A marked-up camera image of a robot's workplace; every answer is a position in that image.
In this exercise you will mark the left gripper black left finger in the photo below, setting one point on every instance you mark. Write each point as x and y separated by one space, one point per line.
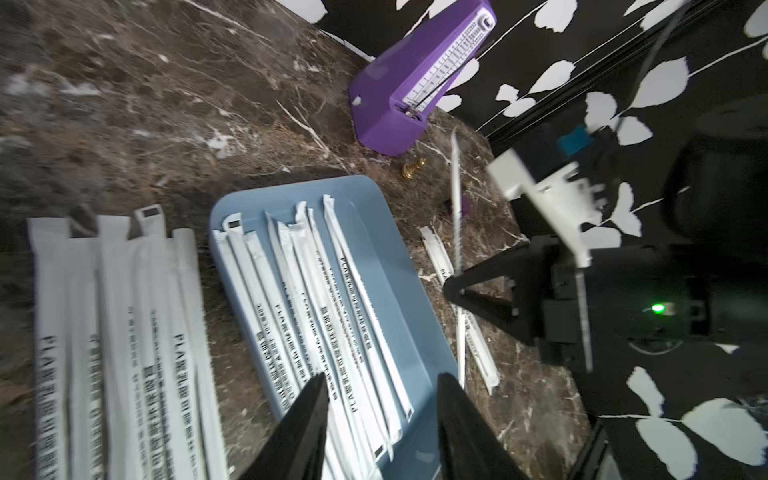
296 449

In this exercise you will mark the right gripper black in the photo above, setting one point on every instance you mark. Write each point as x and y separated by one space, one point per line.
651 297

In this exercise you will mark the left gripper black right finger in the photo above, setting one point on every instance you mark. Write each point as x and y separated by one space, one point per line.
468 448

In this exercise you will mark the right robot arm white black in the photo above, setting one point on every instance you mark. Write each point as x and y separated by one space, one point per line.
715 199

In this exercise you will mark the blue storage box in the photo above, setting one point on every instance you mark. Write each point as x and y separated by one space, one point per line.
414 333

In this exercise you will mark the right pile white straw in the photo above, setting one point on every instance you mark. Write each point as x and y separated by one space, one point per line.
474 338

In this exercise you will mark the pile white straw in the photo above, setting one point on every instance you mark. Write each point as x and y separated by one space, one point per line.
474 338
124 381

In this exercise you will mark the left pile white straw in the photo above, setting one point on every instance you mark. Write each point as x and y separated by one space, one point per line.
124 381

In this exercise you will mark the small brass weight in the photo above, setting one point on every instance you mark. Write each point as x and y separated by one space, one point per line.
409 170

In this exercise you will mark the purple metronome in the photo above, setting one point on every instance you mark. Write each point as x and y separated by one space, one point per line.
392 97

